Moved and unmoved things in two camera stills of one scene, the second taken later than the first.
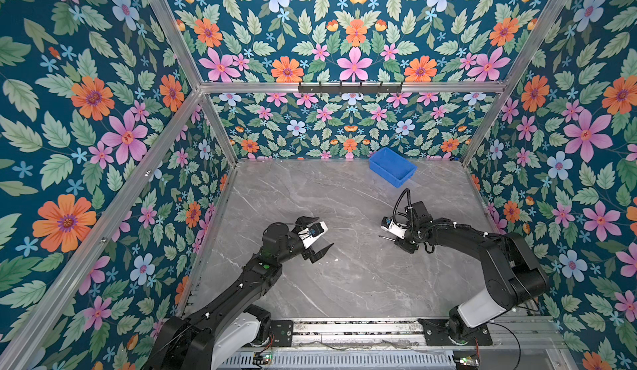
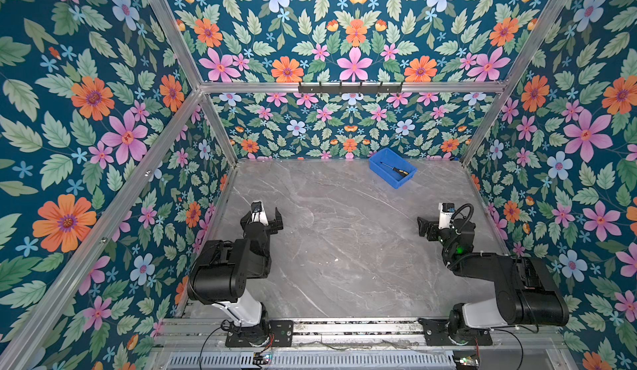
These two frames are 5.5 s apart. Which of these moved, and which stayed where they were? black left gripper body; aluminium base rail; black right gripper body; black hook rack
Moved: black right gripper body; black left gripper body
Stayed: aluminium base rail; black hook rack
